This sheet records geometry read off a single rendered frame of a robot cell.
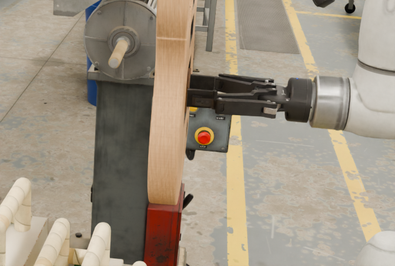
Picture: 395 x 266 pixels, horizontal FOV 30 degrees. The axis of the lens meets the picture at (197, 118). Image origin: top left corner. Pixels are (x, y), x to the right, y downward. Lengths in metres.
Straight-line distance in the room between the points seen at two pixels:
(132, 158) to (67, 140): 2.11
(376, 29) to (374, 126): 0.16
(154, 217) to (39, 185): 1.55
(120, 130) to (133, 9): 0.48
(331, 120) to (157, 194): 0.31
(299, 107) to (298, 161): 3.43
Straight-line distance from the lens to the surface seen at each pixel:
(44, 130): 4.78
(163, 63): 1.09
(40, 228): 1.52
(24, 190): 1.44
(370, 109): 1.22
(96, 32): 2.26
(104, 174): 2.59
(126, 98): 2.47
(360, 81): 1.22
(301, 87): 1.22
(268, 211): 3.99
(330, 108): 1.22
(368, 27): 1.20
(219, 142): 2.32
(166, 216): 2.62
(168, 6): 1.04
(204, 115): 2.29
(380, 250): 1.87
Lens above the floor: 1.87
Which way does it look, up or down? 21 degrees down
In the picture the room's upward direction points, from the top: 6 degrees clockwise
